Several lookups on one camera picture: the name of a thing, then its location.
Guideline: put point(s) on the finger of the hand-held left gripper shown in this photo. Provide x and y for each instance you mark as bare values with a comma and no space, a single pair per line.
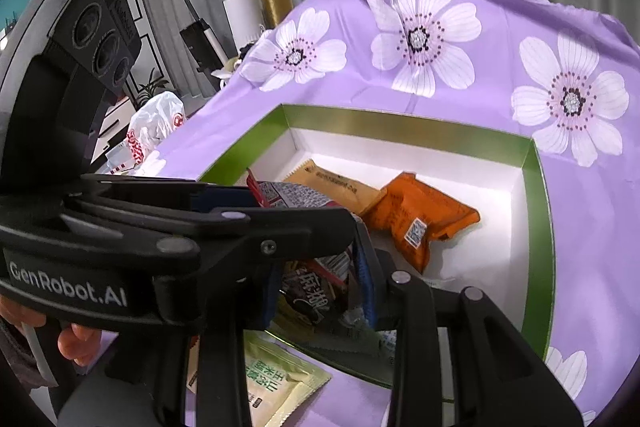
300,227
225,197

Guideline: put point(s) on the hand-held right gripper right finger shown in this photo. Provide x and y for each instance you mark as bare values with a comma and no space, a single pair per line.
369,292

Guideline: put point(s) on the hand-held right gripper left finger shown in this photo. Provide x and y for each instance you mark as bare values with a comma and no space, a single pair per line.
270,297

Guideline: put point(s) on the red and white snack packet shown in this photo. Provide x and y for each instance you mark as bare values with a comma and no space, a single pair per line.
295,194

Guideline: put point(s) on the dark brown snack packet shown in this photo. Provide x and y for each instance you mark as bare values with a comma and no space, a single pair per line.
310,294

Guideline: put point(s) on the light orange snack packet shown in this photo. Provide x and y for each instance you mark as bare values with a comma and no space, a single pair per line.
340,189

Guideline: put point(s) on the green cardboard box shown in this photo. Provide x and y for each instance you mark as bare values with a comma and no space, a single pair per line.
537,227

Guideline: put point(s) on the person's left hand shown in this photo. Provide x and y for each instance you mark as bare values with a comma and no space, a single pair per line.
75,342

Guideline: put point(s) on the cream snack packet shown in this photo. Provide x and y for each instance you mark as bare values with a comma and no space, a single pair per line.
285,382

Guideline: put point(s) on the white plastic bag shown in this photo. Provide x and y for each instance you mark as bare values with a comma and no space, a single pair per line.
157,119

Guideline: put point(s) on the green potted plant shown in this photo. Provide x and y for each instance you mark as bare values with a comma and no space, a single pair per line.
150,89

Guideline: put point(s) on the purple floral cloth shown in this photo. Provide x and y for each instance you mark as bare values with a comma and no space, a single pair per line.
350,82

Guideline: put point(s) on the black upright vacuum cleaner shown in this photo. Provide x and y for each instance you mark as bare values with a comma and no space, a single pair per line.
197,37

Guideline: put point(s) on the white tall appliance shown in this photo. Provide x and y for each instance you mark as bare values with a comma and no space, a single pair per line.
242,22

